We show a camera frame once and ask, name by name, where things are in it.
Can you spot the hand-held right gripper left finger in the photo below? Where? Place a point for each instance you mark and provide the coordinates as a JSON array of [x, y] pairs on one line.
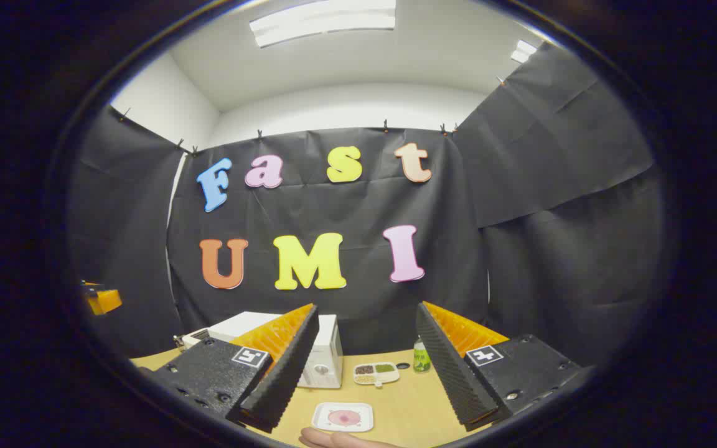
[[284, 379]]

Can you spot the black backdrop cloth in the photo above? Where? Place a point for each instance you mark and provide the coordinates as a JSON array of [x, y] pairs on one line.
[[365, 205]]

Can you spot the long ceiling light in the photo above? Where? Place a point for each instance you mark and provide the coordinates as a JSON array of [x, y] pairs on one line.
[[321, 22]]

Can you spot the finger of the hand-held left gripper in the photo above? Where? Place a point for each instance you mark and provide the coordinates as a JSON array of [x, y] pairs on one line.
[[104, 302]]

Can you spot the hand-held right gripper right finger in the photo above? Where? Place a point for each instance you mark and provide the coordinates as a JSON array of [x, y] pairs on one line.
[[452, 373]]

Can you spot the white plate with pink food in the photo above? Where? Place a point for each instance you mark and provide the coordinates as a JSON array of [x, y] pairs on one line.
[[343, 417]]

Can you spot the white microwave oven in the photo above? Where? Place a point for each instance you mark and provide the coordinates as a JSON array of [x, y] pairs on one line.
[[324, 354]]

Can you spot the white toaster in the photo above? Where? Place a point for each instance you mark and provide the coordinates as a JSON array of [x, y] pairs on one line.
[[193, 338]]

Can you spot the small ceiling light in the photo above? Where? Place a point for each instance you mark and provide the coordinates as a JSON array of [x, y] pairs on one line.
[[523, 51]]

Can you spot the green drink bottle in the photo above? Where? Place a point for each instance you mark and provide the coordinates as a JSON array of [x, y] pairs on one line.
[[422, 359]]

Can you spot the white divided tray of beans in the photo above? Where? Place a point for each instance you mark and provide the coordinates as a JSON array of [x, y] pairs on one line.
[[376, 373]]

